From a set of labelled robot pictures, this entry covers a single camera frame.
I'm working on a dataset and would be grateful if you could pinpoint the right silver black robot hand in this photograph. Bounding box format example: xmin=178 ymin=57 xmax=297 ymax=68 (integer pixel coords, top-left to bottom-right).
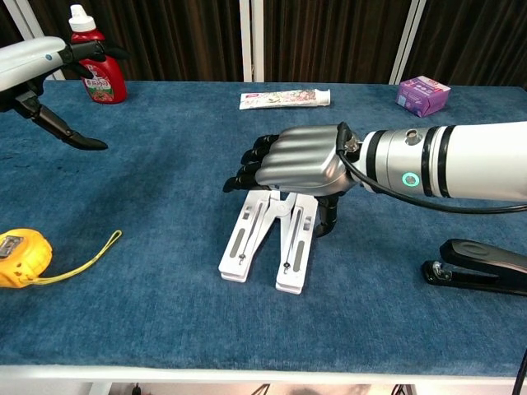
xmin=222 ymin=122 xmax=366 ymax=239

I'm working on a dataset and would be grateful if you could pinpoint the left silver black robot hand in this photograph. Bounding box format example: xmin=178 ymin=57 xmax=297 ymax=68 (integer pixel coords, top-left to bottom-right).
xmin=0 ymin=35 xmax=133 ymax=151

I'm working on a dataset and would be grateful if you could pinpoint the white folding laptop stand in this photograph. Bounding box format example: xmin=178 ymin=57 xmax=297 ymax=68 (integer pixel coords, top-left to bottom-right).
xmin=217 ymin=187 xmax=320 ymax=295

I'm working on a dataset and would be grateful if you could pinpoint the white toothpaste tube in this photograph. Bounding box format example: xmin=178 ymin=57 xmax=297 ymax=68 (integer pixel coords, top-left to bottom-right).
xmin=238 ymin=88 xmax=333 ymax=111

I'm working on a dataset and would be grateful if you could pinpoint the red ketchup bottle white cap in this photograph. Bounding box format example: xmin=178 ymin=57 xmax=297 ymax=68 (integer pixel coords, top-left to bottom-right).
xmin=68 ymin=3 xmax=128 ymax=105

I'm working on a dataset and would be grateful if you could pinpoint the small purple carton box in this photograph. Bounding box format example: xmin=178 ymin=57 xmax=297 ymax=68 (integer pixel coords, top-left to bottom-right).
xmin=395 ymin=75 xmax=452 ymax=119

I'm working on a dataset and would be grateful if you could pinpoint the blue felt table mat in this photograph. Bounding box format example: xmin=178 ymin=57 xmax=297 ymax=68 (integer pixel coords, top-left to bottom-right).
xmin=0 ymin=79 xmax=527 ymax=378

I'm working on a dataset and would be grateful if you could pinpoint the yellow tape measure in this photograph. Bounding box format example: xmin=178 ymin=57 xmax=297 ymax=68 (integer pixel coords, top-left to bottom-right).
xmin=0 ymin=228 xmax=124 ymax=289

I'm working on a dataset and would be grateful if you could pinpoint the black stapler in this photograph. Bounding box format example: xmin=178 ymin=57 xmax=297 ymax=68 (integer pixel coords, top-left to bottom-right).
xmin=420 ymin=238 xmax=527 ymax=297

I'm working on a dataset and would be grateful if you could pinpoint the white partition frame post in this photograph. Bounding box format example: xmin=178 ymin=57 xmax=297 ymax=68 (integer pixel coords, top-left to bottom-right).
xmin=3 ymin=0 xmax=66 ymax=81
xmin=389 ymin=0 xmax=427 ymax=86
xmin=239 ymin=0 xmax=265 ymax=82

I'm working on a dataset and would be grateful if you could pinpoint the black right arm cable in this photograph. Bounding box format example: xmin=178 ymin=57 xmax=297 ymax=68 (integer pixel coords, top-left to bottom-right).
xmin=336 ymin=122 xmax=527 ymax=215

